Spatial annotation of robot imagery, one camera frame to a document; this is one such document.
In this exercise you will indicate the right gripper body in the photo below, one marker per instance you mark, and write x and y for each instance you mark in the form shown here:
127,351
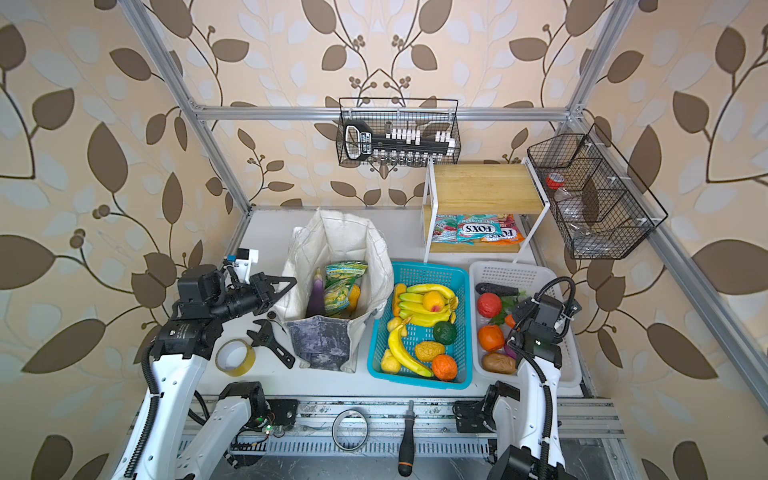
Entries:
521,313

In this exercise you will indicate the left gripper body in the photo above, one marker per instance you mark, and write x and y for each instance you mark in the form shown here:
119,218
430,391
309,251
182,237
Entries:
232,304

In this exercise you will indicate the orange carrot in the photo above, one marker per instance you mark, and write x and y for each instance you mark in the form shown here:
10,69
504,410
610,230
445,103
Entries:
506,314

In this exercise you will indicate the purple eggplant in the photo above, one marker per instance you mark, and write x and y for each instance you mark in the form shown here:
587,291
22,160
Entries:
316,303

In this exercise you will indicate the green snack bag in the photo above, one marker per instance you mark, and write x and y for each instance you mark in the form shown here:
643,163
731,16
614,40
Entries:
336,297
345,271

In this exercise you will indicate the cream canvas grocery bag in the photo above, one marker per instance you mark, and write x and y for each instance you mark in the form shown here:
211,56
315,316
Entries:
331,342

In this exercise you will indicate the yellow pear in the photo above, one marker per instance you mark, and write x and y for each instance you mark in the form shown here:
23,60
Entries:
353,298

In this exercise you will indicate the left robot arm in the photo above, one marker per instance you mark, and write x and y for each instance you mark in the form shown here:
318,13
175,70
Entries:
173,364

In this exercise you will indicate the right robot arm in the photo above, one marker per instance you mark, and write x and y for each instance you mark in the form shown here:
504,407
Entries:
527,427

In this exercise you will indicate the purple onion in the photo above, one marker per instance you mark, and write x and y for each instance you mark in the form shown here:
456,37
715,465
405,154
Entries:
509,351

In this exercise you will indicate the black clamp tool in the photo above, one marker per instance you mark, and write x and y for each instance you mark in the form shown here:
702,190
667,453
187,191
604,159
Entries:
264,336

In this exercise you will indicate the white plastic basket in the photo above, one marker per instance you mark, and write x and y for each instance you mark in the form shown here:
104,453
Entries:
530,279

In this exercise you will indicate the orange fruit in white basket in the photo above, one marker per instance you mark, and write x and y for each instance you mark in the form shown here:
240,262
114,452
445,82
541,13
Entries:
491,338

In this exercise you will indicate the red tomato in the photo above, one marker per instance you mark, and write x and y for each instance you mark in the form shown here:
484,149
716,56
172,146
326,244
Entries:
489,305

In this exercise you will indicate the brown potato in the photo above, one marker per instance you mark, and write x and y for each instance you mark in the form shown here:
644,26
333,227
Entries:
499,363

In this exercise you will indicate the dark green cucumber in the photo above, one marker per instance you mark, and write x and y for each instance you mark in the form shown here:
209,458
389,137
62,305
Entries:
499,290

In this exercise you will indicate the yellow tape roll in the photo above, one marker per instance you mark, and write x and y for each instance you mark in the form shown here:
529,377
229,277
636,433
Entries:
235,358

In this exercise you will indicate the banana bunch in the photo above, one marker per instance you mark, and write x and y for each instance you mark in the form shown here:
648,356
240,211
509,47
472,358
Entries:
407,304

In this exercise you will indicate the green avocado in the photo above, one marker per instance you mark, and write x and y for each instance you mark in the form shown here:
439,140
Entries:
445,332

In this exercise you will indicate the orange tangerine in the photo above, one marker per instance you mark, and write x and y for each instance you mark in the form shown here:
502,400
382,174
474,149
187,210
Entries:
444,368

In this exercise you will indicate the yellow peach fruit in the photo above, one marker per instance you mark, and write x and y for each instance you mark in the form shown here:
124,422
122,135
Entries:
433,301

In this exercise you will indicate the teal plastic basket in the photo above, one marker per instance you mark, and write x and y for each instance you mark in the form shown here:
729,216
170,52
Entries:
424,336

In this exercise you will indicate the plastic bottle red cap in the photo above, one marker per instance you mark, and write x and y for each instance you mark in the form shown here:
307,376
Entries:
569,204

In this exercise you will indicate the yellow lemon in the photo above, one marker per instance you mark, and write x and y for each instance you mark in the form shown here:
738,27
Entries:
394,323

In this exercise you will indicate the single yellow banana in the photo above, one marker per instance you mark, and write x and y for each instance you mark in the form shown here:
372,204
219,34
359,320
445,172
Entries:
398,351

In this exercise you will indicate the white wooden two-tier shelf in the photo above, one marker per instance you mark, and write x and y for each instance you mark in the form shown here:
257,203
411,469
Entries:
476,188

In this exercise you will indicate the black socket tool set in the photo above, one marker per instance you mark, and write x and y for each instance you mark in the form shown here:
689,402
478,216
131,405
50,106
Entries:
359,142

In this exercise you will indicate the black orange screwdriver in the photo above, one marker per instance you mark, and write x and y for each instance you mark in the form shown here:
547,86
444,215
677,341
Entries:
406,454

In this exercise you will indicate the black wire basket right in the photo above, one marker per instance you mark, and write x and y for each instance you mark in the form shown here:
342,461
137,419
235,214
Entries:
620,209

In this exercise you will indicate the black wire basket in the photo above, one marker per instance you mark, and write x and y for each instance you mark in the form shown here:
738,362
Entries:
620,209
400,110

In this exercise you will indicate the black wire basket centre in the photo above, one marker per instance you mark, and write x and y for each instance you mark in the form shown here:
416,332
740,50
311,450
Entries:
400,110

